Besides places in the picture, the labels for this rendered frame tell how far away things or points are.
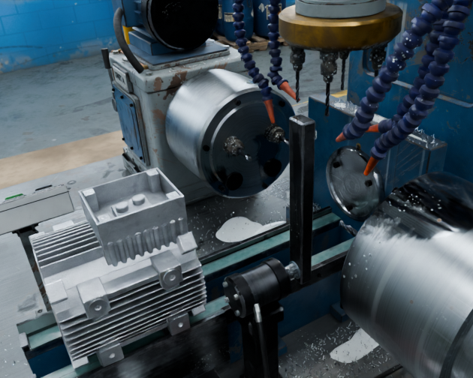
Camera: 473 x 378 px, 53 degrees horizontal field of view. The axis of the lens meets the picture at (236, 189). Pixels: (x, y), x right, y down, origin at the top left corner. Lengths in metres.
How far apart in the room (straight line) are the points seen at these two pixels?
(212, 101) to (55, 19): 5.26
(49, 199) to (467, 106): 0.71
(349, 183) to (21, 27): 5.45
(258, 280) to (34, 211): 0.41
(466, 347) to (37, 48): 5.89
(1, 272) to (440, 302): 0.94
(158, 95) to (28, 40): 5.07
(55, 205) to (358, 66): 0.64
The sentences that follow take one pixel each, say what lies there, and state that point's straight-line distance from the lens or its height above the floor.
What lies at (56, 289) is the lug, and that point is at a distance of 0.63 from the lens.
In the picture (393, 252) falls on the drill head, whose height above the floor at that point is 1.12.
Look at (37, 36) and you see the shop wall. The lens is 6.14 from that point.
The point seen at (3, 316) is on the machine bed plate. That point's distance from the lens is 1.08.
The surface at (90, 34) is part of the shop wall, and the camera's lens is 6.26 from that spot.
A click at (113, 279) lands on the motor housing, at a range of 0.65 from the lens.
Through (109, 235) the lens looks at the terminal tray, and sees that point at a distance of 0.63.
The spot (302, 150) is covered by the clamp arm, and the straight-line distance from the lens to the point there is 0.58.
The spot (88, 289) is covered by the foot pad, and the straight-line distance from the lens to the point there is 0.63.
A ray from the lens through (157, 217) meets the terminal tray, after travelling 0.64.
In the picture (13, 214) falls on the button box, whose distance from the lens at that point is 0.87.
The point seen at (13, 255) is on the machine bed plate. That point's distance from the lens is 1.24.
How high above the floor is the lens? 1.48
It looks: 31 degrees down
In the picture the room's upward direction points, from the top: 4 degrees counter-clockwise
